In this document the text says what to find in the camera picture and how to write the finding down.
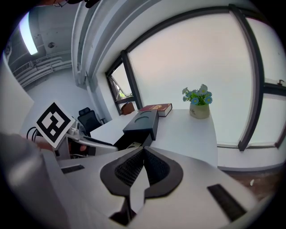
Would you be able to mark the white ceiling pipes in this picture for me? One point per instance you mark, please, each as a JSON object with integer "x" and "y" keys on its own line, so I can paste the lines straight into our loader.
{"x": 42, "y": 67}

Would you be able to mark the black office chair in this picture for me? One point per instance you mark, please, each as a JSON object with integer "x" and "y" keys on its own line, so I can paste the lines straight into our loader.
{"x": 88, "y": 121}

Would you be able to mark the person's left forearm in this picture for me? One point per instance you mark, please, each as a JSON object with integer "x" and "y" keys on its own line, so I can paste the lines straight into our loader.
{"x": 20, "y": 170}

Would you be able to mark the long ceiling light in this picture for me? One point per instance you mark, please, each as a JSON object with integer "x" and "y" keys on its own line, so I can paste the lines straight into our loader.
{"x": 28, "y": 33}

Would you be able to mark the brown leather bag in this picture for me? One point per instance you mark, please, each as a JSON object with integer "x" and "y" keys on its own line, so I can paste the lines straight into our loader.
{"x": 127, "y": 108}

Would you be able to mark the dark window frame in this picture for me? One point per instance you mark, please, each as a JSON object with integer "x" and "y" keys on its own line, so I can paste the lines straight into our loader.
{"x": 252, "y": 58}

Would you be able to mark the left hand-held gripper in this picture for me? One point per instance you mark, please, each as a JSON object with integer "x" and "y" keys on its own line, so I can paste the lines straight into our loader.
{"x": 54, "y": 121}

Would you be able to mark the person's eyeglasses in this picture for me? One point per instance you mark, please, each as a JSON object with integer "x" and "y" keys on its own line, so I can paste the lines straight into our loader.
{"x": 60, "y": 3}

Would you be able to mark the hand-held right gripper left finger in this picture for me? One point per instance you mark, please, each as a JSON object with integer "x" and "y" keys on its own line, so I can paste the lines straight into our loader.
{"x": 89, "y": 183}

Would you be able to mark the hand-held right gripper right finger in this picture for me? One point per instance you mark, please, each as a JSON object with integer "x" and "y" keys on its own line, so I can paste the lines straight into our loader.
{"x": 192, "y": 176}

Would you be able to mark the red hardcover book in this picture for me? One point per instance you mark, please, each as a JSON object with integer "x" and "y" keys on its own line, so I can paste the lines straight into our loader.
{"x": 159, "y": 108}

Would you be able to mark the black storage box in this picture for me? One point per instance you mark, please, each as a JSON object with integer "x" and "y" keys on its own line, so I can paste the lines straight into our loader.
{"x": 143, "y": 125}

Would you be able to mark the potted blue and white flowers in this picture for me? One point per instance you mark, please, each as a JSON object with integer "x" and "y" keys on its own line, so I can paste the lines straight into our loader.
{"x": 199, "y": 105}

